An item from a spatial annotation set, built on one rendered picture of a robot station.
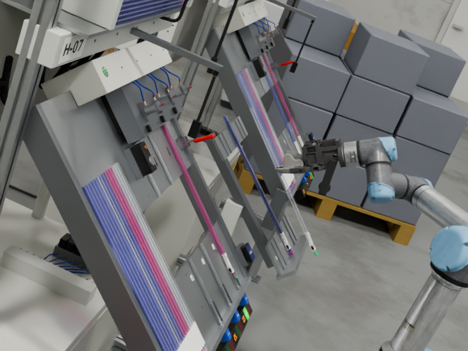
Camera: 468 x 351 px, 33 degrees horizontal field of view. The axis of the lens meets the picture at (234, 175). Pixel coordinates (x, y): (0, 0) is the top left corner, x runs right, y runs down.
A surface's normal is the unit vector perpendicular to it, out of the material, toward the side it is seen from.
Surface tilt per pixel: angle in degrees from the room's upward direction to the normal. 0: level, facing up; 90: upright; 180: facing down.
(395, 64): 90
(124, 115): 90
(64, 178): 90
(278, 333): 0
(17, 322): 0
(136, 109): 44
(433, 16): 90
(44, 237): 0
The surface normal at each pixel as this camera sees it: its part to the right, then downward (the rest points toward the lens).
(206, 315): 0.88, -0.35
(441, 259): -0.77, -0.29
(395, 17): 0.00, 0.37
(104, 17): -0.22, 0.28
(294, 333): 0.35, -0.87
